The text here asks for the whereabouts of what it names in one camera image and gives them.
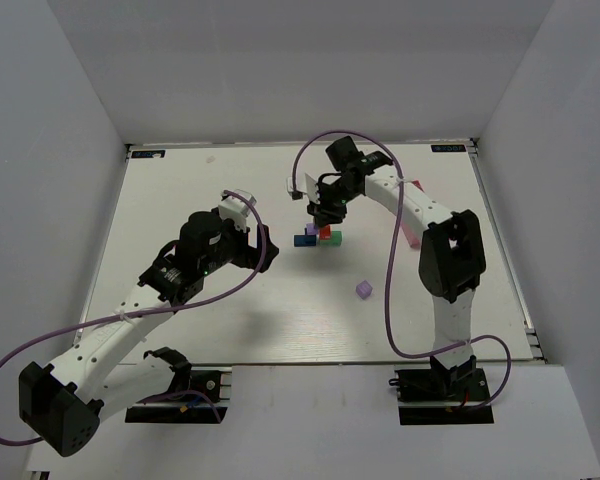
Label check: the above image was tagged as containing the dark blue wood block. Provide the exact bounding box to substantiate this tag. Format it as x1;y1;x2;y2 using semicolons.
293;235;317;248

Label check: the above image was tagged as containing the red wood block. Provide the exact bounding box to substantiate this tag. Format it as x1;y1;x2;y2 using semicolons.
319;226;332;240

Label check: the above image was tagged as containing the purple wood block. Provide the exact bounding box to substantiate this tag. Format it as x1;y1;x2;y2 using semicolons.
305;223;318;235

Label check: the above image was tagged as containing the green wood block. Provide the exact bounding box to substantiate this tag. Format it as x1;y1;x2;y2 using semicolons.
318;230;343;247

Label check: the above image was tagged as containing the pink plastic box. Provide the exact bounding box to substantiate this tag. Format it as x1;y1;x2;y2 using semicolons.
399;180;427;249

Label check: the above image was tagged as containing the lilac wood block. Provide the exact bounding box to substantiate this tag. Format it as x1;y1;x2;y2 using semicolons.
355;280;374;300

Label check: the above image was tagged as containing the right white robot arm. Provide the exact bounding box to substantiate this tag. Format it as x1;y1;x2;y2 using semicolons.
294;136;486;397

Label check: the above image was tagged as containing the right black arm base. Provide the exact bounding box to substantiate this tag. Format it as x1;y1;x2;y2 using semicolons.
388;368;494;426

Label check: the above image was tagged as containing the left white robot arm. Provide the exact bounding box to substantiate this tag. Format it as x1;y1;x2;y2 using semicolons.
18;206;279;457

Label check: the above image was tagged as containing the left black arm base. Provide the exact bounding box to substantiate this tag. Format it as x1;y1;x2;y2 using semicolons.
124;366;232;425

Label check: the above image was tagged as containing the right blue table label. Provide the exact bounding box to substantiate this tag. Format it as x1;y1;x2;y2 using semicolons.
431;144;466;153

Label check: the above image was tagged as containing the blue table label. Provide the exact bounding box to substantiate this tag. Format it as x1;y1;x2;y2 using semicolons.
431;144;466;153
131;150;166;159

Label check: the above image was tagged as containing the left blue table label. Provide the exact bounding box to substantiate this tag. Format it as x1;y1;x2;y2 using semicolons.
131;150;166;159

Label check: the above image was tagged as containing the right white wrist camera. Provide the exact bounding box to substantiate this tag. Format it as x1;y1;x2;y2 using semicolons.
286;174;319;203

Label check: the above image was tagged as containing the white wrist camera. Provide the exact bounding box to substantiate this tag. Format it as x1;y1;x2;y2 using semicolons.
217;193;251;233
286;174;319;203

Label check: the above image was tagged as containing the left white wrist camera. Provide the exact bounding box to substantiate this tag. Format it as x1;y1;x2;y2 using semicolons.
217;193;251;233

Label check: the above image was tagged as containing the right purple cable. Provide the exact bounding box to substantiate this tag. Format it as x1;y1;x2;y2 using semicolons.
290;130;512;412

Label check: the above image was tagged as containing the purple cable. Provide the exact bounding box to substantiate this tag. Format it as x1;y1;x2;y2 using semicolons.
0;189;272;446
290;130;512;412

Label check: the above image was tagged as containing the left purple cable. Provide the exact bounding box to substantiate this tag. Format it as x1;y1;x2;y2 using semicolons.
0;189;272;446

